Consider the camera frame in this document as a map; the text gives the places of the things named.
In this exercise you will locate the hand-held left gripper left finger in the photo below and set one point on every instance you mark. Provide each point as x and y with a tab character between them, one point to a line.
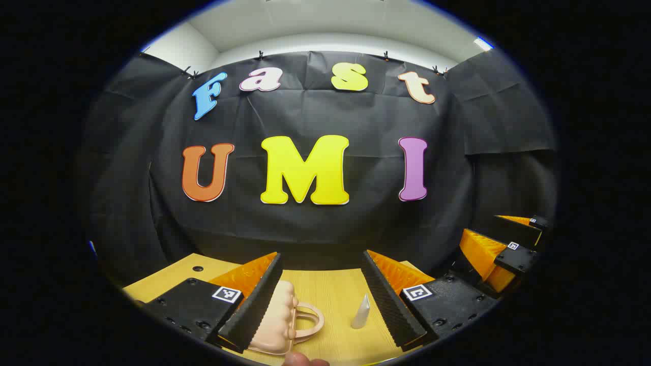
257	300

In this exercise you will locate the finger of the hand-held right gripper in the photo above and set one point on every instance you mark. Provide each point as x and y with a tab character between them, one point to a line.
524	231
516	259

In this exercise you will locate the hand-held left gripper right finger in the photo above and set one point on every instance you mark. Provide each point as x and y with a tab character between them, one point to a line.
389	305

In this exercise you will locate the pink suitcase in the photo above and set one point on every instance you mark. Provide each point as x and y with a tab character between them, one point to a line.
277	320

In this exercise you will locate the white squeeze tube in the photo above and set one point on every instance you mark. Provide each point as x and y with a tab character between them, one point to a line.
362	315

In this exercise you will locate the black backdrop cloth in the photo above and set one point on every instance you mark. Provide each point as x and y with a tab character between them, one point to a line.
356	229

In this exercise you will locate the ceiling light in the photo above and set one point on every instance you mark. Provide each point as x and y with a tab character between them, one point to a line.
483	43

